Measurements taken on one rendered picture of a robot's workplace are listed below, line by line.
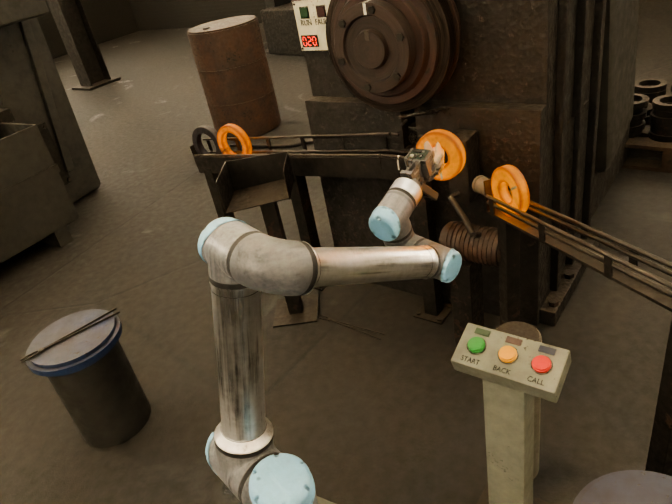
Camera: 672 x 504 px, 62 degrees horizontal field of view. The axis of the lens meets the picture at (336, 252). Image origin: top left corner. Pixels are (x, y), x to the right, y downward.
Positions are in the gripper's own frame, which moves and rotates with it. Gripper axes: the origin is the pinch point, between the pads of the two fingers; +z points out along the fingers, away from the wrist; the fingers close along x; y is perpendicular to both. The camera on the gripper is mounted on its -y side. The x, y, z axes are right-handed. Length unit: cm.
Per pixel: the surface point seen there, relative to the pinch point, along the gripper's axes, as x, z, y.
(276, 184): 77, -2, -25
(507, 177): -20.0, 0.3, -8.5
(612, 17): -22, 106, -17
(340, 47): 38.8, 17.4, 23.8
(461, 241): -3.8, -6.1, -33.6
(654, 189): -39, 126, -123
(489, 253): -14.1, -7.8, -34.9
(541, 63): -18.9, 36.9, 6.0
